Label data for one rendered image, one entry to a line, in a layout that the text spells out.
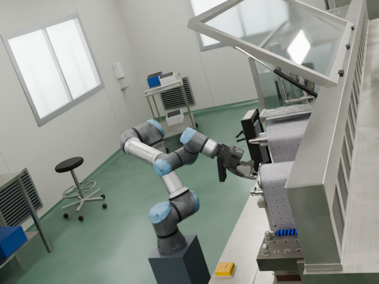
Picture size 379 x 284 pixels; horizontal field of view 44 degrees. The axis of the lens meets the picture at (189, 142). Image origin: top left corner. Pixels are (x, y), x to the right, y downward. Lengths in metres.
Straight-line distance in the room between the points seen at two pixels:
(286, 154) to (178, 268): 0.78
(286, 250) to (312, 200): 0.95
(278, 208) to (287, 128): 0.37
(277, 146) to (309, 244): 1.12
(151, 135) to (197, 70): 5.66
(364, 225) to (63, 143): 5.50
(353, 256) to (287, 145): 1.08
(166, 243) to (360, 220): 1.33
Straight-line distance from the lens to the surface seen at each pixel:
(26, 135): 5.99
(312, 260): 1.12
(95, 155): 6.95
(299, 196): 1.03
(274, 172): 1.98
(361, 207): 1.33
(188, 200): 2.42
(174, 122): 6.99
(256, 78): 2.92
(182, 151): 2.09
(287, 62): 1.64
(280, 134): 2.16
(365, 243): 1.19
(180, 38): 7.98
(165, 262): 2.44
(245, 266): 2.17
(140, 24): 8.23
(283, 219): 2.06
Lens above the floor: 2.10
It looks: 18 degrees down
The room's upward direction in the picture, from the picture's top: 18 degrees counter-clockwise
